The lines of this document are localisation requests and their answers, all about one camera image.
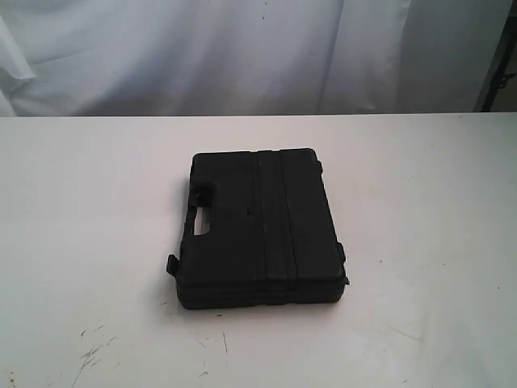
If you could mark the black plastic tool case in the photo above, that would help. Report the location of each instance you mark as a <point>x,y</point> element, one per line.
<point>258,231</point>

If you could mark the white backdrop curtain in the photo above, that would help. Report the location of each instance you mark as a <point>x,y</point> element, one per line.
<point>221,58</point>

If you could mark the black tripod stand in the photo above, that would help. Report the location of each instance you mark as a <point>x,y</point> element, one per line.
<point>500,77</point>

